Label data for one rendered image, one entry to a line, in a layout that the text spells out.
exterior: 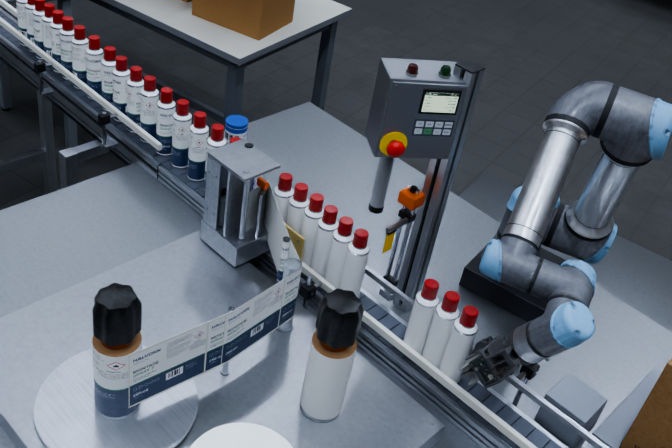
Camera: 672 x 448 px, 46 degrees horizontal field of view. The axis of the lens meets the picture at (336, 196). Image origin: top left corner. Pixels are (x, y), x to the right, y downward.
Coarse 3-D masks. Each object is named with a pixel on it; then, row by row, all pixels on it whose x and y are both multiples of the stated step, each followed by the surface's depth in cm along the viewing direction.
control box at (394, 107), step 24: (384, 72) 161; (432, 72) 162; (384, 96) 161; (408, 96) 160; (384, 120) 163; (408, 120) 163; (456, 120) 165; (384, 144) 166; (408, 144) 167; (432, 144) 168
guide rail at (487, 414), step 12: (324, 288) 190; (372, 324) 182; (384, 336) 180; (396, 336) 179; (408, 348) 176; (420, 360) 174; (432, 372) 172; (444, 384) 171; (456, 384) 170; (468, 396) 167; (480, 408) 166; (492, 420) 164; (504, 432) 163; (516, 432) 162; (528, 444) 160
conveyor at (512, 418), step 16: (176, 176) 222; (320, 288) 193; (368, 304) 191; (384, 320) 187; (400, 336) 184; (400, 352) 180; (416, 368) 177; (464, 384) 175; (480, 384) 175; (480, 400) 172; (496, 400) 172; (480, 416) 168; (512, 416) 169; (496, 432) 165; (528, 432) 167
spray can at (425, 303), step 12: (432, 288) 168; (420, 300) 170; (432, 300) 170; (420, 312) 171; (432, 312) 171; (408, 324) 176; (420, 324) 173; (408, 336) 176; (420, 336) 175; (420, 348) 177
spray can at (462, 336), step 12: (468, 312) 163; (456, 324) 166; (468, 324) 164; (456, 336) 166; (468, 336) 165; (456, 348) 167; (468, 348) 167; (444, 360) 171; (456, 360) 169; (444, 372) 172; (456, 372) 171
